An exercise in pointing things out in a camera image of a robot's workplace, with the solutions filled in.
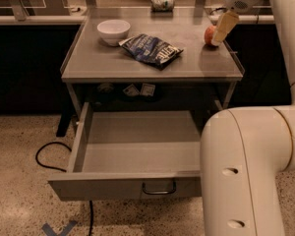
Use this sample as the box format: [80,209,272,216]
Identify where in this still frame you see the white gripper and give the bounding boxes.
[211,0,260,46]

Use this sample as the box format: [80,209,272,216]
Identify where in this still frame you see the red apple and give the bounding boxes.
[205,26,215,46]

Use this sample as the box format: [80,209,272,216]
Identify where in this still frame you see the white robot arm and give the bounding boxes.
[200,0,295,236]

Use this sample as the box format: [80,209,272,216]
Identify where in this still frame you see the open grey top drawer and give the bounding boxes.
[48,102,212,201]

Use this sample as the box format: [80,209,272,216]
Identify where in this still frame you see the crumpled white green snack bag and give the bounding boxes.
[150,0,175,12]

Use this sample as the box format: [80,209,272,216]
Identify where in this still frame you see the blue chip bag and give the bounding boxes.
[119,33,183,70]

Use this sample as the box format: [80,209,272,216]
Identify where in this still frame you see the white label tag right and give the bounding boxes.
[141,84,155,96]

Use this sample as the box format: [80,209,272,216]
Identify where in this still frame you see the white label tag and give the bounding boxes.
[123,85,140,97]
[141,84,155,96]

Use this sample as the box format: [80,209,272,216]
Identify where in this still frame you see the white ceramic bowl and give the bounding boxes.
[97,20,131,46]

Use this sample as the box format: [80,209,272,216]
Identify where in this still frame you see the white label tag left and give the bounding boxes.
[123,85,140,97]

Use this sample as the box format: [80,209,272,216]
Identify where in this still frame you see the grey metal cabinet table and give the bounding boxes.
[59,6,246,116]

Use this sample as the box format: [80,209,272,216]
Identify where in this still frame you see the blue tape floor mark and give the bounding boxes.
[40,219,79,236]

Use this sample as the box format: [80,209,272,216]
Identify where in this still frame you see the black metal drawer handle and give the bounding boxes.
[142,181,177,196]

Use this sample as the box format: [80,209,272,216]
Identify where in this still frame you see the black floor cable left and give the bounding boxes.
[34,141,94,236]

